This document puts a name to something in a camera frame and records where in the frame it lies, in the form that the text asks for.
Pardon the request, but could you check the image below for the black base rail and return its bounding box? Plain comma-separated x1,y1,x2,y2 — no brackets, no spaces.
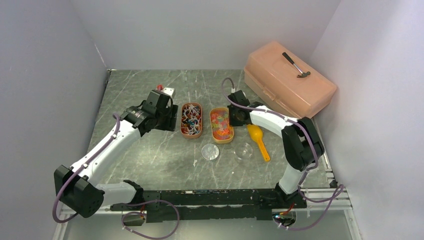
110,188,307,223

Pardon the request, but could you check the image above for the aluminium frame rail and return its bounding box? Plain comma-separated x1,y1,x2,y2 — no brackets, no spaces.
298,188,353,210

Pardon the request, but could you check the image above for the round metal jar lid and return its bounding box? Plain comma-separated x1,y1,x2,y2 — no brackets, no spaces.
201,143,220,161

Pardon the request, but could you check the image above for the pink oval lollipop tray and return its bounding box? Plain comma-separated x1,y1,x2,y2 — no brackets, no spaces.
180,102,203,139

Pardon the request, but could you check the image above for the yellow plastic scoop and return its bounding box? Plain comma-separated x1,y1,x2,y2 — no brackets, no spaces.
246,124,271,162

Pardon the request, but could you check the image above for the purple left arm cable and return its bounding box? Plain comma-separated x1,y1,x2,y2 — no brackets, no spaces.
51,113,180,240

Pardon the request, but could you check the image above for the peach plastic toolbox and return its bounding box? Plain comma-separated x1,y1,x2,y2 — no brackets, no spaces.
243,41,337,119

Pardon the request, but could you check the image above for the clear plastic jar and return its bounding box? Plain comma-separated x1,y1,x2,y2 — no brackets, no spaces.
234,143,253,161

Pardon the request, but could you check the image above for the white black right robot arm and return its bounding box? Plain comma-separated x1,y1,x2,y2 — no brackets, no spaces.
225,90,325,208

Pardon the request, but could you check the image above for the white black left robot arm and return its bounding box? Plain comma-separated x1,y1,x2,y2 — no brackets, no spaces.
52,87,179,223

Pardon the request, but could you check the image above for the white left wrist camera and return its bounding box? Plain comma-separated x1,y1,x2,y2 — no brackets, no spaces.
156,84,176,98

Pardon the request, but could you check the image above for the yellow oval gummy tray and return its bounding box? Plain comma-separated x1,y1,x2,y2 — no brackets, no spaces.
209,107,235,144

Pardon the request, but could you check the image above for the black handled hammer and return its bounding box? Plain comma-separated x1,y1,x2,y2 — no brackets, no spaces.
282,52,311,78

